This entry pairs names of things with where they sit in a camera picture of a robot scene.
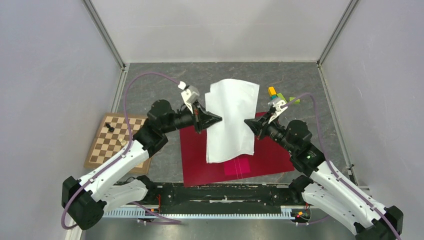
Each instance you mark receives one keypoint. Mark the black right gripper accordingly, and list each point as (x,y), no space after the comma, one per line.
(259,126)

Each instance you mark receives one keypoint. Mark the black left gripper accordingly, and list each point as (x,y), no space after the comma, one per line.
(202,119)

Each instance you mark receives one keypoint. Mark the white paper sheet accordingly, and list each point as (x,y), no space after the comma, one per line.
(234,101)

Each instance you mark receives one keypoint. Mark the red clip file folder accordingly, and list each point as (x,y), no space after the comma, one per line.
(269,158)

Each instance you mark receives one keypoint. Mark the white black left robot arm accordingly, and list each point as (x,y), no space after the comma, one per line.
(86,199)

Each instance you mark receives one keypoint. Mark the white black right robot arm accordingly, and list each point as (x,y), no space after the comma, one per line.
(322,185)

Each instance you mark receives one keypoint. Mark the orange block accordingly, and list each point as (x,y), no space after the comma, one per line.
(271,91)

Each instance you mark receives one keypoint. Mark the long green block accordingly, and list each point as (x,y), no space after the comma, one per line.
(280,95)

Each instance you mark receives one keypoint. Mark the short green block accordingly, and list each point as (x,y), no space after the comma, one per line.
(296,101)

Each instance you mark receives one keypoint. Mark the wooden chessboard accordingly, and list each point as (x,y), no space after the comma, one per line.
(106,144)

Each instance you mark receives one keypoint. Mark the black chess piece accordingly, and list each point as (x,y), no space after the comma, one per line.
(109,127)

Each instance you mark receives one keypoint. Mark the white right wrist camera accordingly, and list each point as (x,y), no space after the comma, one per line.
(277,107)

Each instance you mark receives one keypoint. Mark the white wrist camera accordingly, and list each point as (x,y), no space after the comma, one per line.
(277,107)
(189,95)

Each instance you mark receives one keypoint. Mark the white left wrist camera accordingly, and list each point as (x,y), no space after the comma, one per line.
(189,95)

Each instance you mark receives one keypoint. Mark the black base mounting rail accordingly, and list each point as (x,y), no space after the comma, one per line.
(221,198)

